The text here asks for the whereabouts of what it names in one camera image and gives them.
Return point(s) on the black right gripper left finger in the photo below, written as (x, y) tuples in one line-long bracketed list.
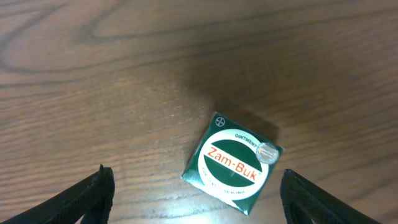
[(88, 201)]

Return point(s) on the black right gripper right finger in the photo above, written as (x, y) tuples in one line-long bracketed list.
[(305, 202)]

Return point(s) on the green Zam-Buk ointment box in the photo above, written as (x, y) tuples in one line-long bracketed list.
[(232, 163)]

